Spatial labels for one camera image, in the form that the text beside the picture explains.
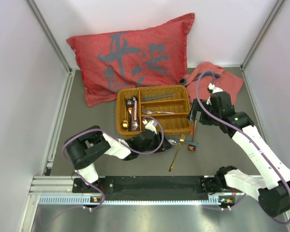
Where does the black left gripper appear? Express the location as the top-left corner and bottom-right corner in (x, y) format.
(139, 130), (173, 152)

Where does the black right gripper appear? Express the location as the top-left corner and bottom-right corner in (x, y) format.
(187, 98), (221, 126)

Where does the pink handled spoon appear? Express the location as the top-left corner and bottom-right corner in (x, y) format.
(131, 96), (139, 131)

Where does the gold fork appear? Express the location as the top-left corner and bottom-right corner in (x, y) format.
(169, 134), (186, 173)

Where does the blue handled knife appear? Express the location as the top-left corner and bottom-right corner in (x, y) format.
(166, 137), (199, 147)

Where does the gold spoon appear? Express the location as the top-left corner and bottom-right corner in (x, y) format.
(121, 99), (129, 130)

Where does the silver fork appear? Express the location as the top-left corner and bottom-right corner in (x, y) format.
(141, 109), (175, 115)

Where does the copper spoon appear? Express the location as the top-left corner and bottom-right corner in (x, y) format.
(188, 119), (197, 152)

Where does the blue chopstick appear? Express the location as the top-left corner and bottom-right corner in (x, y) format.
(142, 93), (173, 101)
(142, 94), (173, 102)

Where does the black round spoon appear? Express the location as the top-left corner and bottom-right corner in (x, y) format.
(126, 99), (133, 131)

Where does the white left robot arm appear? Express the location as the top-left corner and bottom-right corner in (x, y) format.
(62, 117), (173, 192)

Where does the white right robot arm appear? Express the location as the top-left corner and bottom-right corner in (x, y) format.
(187, 88), (290, 218)

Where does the wicker cutlery tray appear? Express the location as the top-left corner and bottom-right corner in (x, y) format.
(116, 85), (191, 138)

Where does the pink crumpled cloth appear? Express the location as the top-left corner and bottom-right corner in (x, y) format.
(180, 62), (244, 104)

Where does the red cushion with characters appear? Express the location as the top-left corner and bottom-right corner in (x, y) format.
(66, 13), (195, 107)

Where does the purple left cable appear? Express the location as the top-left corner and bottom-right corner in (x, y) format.
(62, 116), (165, 170)

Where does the purple cable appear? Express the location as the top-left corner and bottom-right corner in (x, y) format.
(62, 116), (165, 170)
(195, 70), (290, 225)

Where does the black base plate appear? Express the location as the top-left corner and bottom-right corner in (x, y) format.
(72, 175), (245, 196)

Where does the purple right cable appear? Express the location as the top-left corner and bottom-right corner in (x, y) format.
(195, 70), (290, 225)

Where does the aluminium front rail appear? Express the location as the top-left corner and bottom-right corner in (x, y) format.
(29, 175), (290, 206)

